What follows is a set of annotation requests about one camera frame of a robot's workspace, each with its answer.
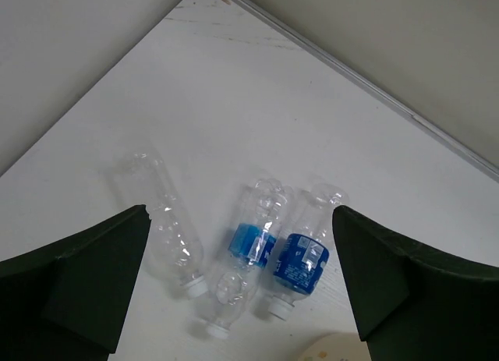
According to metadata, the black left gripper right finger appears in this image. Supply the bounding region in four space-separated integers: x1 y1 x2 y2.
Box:
332 206 498 360

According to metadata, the clear bottle light blue label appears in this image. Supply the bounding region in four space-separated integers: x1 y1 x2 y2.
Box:
199 178 294 340

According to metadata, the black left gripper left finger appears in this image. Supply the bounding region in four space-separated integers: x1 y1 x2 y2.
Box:
1 205 150 360

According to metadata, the beige bin grey rim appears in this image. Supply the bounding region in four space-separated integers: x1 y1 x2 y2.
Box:
297 333 371 361

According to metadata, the aluminium rail along wall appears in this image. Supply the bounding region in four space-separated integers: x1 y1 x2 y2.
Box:
229 0 498 181

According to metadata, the clear unlabelled plastic bottle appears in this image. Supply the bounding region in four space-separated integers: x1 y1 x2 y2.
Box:
108 150 208 299

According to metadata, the clear bottle dark blue label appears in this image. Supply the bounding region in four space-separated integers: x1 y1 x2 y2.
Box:
268 183 349 320

